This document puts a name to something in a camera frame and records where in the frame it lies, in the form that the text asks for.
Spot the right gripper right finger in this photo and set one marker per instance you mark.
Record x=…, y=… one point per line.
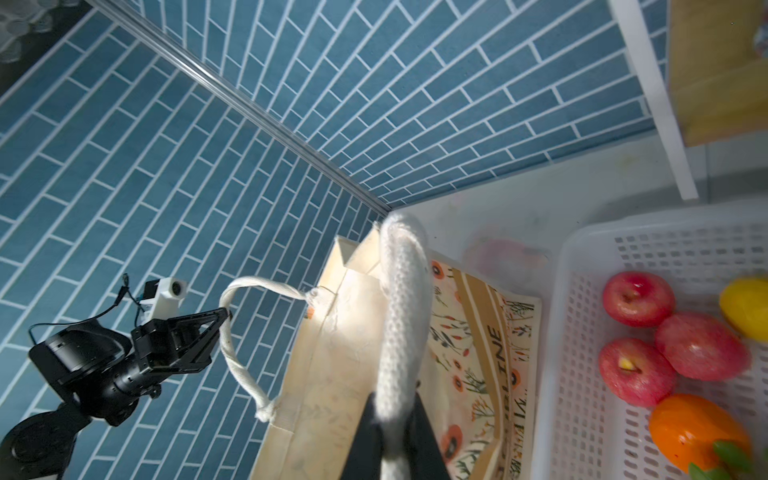
x=422, y=451

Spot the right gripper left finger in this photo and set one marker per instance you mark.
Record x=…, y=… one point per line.
x=363, y=461

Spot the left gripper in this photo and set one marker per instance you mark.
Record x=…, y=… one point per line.
x=161, y=349

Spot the cream canvas grocery bag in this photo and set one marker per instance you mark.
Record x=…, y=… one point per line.
x=389, y=317

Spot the red apple front left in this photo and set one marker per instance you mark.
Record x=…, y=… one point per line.
x=636, y=372

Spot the red apple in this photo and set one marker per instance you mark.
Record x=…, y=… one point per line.
x=636, y=372
x=700, y=347
x=638, y=299

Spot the small orange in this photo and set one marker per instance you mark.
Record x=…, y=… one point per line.
x=684, y=426

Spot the red apple back left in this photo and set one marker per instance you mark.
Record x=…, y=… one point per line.
x=638, y=299

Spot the red apple middle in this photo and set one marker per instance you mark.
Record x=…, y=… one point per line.
x=700, y=347

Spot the yellow lemon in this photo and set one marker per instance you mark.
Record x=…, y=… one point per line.
x=743, y=303

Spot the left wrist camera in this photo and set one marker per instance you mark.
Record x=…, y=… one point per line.
x=161, y=299

